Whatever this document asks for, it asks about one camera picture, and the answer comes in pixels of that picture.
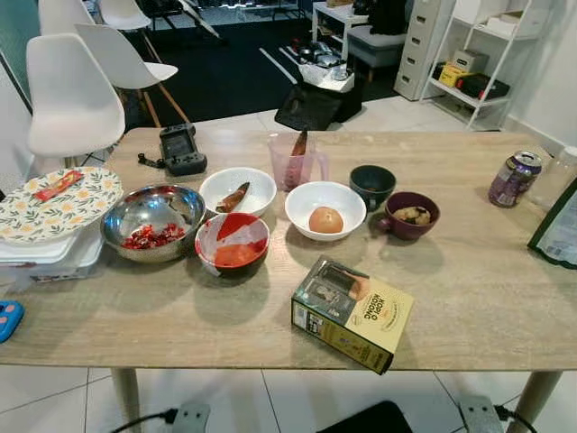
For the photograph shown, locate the dark green pouch white label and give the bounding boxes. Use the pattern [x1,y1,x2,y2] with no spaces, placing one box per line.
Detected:
[528,176,577,270]

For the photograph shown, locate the clear plastic bottle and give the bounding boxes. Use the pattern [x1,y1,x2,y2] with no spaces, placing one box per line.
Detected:
[527,147,577,213]

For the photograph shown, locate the white shelf rack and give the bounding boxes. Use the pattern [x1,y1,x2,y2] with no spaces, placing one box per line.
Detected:
[424,0,542,127]

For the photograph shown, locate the black flat case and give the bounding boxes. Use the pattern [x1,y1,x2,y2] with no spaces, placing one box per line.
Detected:
[460,74,510,100]

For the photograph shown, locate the brown food chunks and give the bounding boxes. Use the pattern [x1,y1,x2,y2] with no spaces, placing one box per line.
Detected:
[394,207,432,226]

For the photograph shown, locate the maroon mug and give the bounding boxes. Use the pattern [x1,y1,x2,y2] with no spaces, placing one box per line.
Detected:
[377,191,442,242]

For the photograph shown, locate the small yellow box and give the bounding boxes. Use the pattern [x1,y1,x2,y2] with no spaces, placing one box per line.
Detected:
[438,63,470,88]

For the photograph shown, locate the cream cardboard box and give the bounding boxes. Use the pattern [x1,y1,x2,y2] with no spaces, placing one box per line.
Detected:
[451,50,488,73]

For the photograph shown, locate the light wood table leg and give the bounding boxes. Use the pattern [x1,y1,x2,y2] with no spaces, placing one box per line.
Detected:
[110,368,143,433]
[505,370,562,433]

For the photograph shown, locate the dark green bowl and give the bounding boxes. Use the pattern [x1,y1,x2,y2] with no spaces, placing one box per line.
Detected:
[350,164,398,212]

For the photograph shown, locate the white ceramic bowl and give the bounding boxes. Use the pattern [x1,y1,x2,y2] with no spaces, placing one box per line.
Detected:
[199,167,278,218]
[285,180,368,242]

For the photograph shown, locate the white drawer cabinet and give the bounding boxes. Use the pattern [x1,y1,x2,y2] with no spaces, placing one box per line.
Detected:
[395,0,456,102]

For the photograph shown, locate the yellow coffee box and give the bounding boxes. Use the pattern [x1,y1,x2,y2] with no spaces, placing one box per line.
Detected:
[290,256,416,375]

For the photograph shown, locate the round brown bun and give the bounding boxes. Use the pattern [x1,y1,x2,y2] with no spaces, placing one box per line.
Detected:
[308,207,344,235]

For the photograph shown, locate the grey upholstered bench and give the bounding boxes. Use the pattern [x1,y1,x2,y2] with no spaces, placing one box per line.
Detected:
[347,25,407,78]

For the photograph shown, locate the black backpack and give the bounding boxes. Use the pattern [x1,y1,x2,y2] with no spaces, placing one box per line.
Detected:
[368,0,408,37]

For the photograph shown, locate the black floor bag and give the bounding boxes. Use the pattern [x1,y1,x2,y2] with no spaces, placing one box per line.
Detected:
[274,83,364,133]

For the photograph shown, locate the white tray of metalware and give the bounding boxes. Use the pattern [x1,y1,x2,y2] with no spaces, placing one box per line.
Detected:
[298,45,357,91]

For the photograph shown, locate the black robot foot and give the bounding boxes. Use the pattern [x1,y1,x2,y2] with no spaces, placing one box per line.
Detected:
[317,401,414,433]

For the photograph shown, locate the pink plastic measuring jug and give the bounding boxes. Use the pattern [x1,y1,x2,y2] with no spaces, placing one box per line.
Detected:
[268,132,330,191]

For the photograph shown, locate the white side table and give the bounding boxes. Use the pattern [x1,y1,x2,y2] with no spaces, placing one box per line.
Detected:
[311,3,371,60]

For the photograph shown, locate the brown fried food piece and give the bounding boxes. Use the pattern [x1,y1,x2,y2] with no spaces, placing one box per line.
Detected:
[216,182,252,214]

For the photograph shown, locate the red and white bowl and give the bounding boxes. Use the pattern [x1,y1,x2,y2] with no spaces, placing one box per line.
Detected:
[195,212,270,278]

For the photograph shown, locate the black floor rug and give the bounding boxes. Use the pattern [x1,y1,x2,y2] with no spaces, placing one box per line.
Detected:
[117,14,402,127]

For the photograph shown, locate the stainless steel bowl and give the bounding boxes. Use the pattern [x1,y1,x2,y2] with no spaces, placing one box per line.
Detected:
[101,184,207,263]

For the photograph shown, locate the red wrapped candies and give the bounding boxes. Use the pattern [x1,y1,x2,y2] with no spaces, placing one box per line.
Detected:
[120,223,186,251]

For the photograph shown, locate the white shell chair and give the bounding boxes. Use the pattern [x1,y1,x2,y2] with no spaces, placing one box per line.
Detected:
[97,0,152,32]
[75,23,192,127]
[25,33,126,163]
[38,0,96,37]

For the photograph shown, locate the floral round plate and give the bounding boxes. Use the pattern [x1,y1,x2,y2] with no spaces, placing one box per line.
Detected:
[0,167,124,244]

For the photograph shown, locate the red snack packet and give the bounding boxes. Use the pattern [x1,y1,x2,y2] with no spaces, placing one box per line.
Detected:
[33,170,84,202]

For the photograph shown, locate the white plastic container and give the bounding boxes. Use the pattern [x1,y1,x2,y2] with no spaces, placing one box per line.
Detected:
[0,226,105,282]

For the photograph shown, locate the blue digital timer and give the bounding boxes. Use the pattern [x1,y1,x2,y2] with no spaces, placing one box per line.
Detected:
[0,300,25,344]

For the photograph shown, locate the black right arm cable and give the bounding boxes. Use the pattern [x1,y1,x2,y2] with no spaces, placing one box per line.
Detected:
[494,406,539,433]

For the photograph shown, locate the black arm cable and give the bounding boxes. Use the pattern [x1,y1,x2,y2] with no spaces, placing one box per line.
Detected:
[494,406,539,433]
[113,409,174,433]

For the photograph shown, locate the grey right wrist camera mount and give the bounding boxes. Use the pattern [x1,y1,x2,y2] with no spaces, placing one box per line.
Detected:
[458,397,506,433]

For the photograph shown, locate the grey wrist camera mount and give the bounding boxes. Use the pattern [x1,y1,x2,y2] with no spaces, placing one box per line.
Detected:
[171,403,211,433]
[458,397,506,433]

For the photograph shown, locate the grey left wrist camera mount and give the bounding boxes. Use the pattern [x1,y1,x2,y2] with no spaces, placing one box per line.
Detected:
[171,403,211,433]

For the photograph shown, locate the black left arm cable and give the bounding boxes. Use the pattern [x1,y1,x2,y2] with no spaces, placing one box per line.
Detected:
[113,409,174,433]

